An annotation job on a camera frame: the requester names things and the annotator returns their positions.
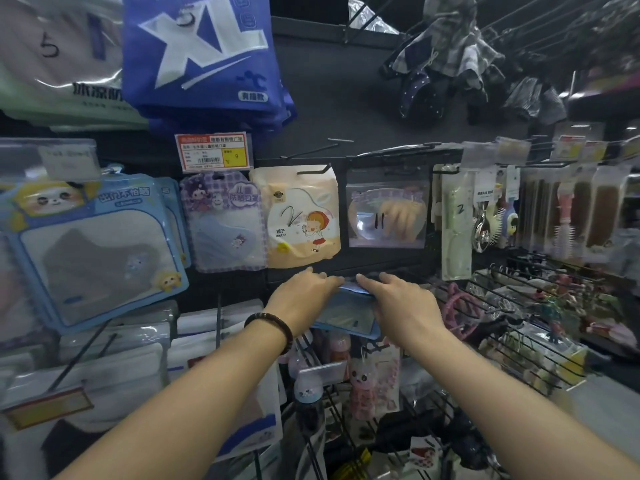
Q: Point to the pale tall packet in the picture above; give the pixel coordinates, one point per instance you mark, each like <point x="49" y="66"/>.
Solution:
<point x="456" y="229"/>

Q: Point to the person's left hand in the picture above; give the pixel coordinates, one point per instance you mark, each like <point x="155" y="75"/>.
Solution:
<point x="302" y="302"/>

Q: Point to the red yellow price tag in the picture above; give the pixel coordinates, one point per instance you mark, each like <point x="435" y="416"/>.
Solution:
<point x="47" y="407"/>

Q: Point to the row of brown comb packets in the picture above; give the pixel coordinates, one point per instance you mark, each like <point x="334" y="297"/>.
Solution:
<point x="575" y="209"/>

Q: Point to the stack of blue cartoon packets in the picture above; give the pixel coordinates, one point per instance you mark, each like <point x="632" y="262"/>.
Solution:
<point x="345" y="314"/>

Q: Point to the clear packet purple trim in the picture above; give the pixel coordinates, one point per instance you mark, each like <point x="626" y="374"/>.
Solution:
<point x="387" y="214"/>

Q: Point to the navy dotted headband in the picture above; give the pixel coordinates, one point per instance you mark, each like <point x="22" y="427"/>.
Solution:
<point x="420" y="99"/>

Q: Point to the cream cartoon girl packet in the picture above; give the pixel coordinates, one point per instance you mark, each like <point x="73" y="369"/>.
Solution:
<point x="300" y="219"/>

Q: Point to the clear holder white paper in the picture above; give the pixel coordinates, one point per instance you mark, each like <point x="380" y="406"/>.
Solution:
<point x="50" y="159"/>

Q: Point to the pale green mask packet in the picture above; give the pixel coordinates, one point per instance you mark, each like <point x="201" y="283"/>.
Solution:
<point x="60" y="69"/>

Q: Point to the small pink cap bottle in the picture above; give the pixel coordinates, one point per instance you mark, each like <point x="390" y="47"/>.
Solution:
<point x="340" y="347"/>

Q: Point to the person's left forearm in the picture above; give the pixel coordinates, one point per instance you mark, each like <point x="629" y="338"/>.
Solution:
<point x="175" y="414"/>

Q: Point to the assorted small hair clips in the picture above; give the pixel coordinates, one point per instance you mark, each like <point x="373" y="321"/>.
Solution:
<point x="555" y="299"/>

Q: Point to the cartoon sticker card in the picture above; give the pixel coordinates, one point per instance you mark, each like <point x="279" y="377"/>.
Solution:
<point x="422" y="452"/>

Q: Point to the person's right hand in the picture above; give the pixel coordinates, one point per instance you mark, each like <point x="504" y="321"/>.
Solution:
<point x="407" y="314"/>

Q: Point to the purple checked packet blue mask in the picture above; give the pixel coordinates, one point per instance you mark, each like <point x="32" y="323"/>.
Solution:
<point x="225" y="229"/>

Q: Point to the bunch of grey checked scrunchies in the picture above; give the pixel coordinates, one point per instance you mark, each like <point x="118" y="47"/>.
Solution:
<point x="535" y="97"/>

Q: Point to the clear tag holder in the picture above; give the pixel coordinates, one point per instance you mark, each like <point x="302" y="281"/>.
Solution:
<point x="478" y="153"/>
<point x="512" y="149"/>

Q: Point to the crumpled clear packet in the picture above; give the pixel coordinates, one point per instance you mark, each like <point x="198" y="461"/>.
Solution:
<point x="370" y="17"/>

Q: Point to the blue white bunny toy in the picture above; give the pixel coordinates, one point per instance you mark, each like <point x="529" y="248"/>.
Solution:
<point x="307" y="394"/>

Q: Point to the pale yellow price tag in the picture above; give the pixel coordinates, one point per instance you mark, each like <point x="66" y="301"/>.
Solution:
<point x="567" y="147"/>
<point x="592" y="150"/>

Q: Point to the pink plush toy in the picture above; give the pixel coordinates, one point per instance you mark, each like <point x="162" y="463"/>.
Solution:
<point x="460" y="309"/>

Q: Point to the blue cartoon packet grey mask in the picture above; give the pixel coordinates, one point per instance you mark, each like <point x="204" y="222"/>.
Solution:
<point x="95" y="259"/>

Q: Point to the white price tag with barcode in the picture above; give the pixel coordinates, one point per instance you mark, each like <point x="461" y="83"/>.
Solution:
<point x="212" y="152"/>

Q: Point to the navy cartoon hairbrush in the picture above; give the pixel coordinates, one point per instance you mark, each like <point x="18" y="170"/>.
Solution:
<point x="510" y="222"/>

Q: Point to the silver keyring bunch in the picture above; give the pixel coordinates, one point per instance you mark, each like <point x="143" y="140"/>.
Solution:
<point x="481" y="229"/>

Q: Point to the white spiky hairbrush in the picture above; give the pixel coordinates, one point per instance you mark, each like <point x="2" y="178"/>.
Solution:
<point x="496" y="222"/>

